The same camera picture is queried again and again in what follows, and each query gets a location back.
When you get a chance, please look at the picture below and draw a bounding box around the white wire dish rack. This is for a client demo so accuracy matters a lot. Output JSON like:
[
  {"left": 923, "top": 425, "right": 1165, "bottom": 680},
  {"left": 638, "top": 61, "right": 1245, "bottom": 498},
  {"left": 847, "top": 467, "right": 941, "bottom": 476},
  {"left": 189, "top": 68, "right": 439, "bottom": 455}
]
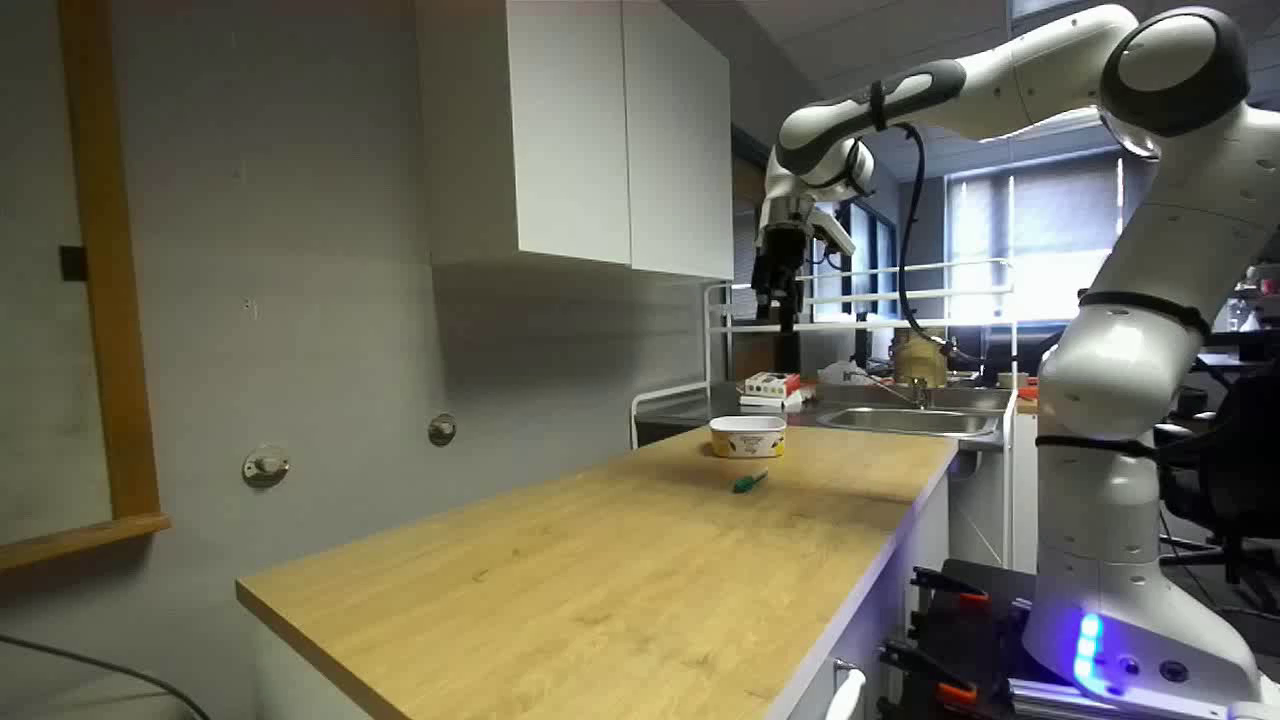
[{"left": 629, "top": 251, "right": 1025, "bottom": 454}]

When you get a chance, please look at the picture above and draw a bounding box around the bright window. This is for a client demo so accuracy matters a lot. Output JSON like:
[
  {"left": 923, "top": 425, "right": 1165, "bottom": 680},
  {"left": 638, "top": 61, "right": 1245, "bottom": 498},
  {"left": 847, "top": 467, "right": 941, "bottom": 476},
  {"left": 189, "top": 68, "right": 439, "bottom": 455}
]
[{"left": 941, "top": 150, "right": 1128, "bottom": 327}]

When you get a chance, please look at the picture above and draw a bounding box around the black orange clamp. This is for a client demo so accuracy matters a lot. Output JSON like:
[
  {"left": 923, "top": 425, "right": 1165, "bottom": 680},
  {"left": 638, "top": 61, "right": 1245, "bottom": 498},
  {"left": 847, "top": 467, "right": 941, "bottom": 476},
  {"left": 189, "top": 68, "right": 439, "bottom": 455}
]
[
  {"left": 913, "top": 565, "right": 1033, "bottom": 649},
  {"left": 881, "top": 636, "right": 991, "bottom": 720}
]

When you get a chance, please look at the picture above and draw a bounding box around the wooden framed whiteboard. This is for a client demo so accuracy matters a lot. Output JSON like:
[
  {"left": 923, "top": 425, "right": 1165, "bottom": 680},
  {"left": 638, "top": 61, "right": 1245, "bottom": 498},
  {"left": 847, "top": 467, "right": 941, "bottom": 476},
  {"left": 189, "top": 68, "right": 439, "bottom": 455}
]
[{"left": 0, "top": 0, "right": 175, "bottom": 578}]

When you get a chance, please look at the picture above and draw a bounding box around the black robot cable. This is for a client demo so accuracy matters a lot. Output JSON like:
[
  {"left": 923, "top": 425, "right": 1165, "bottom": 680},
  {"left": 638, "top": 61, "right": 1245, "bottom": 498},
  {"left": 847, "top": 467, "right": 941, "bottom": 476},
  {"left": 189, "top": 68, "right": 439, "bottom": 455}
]
[{"left": 867, "top": 82, "right": 951, "bottom": 353}]

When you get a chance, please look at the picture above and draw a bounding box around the red white box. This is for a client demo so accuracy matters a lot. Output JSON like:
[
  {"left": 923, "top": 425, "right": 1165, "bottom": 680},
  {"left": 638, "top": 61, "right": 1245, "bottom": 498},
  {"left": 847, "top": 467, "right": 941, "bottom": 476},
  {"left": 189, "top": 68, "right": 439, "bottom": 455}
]
[{"left": 735, "top": 369, "right": 812, "bottom": 417}]

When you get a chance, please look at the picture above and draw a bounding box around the black office chair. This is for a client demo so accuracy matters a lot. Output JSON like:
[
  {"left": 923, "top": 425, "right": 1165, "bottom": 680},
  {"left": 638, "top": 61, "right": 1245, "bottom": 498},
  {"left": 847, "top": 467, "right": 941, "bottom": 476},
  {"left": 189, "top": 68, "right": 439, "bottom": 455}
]
[{"left": 1157, "top": 353, "right": 1280, "bottom": 616}]

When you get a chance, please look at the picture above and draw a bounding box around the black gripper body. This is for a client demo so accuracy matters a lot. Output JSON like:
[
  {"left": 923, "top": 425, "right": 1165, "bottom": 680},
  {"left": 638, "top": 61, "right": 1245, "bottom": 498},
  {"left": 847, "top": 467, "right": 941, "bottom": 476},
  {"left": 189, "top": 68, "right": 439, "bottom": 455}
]
[{"left": 749, "top": 216, "right": 814, "bottom": 323}]

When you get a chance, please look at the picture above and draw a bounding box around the thin black floor cable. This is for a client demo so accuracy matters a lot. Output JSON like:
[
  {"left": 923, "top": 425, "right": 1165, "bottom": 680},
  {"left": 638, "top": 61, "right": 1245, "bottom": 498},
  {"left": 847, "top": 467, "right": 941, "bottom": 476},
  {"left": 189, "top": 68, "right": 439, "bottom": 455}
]
[{"left": 0, "top": 633, "right": 214, "bottom": 720}]

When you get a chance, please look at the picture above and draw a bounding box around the white wall cabinet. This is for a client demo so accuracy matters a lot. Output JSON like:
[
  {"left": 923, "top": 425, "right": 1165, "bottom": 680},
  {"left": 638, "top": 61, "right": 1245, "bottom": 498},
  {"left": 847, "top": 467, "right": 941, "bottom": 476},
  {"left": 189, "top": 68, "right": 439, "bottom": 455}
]
[{"left": 410, "top": 0, "right": 735, "bottom": 284}]

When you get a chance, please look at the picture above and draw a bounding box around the steel sink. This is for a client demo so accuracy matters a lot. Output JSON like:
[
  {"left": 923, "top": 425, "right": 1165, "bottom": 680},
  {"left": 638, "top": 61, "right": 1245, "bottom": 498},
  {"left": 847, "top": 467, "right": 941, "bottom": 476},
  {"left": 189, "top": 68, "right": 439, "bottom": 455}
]
[{"left": 784, "top": 386, "right": 1012, "bottom": 454}]

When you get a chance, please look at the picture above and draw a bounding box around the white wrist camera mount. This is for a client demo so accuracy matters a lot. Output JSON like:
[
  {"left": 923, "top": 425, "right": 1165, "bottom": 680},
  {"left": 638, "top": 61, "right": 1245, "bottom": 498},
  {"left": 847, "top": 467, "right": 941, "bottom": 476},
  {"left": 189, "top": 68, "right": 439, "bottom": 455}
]
[{"left": 758, "top": 186, "right": 858, "bottom": 259}]

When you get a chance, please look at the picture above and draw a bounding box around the white yellow bowl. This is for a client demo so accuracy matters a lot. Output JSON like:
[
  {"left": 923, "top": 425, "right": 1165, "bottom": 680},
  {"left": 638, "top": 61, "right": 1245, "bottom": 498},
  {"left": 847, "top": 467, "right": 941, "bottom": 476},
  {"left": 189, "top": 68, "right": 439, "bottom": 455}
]
[{"left": 702, "top": 414, "right": 792, "bottom": 463}]

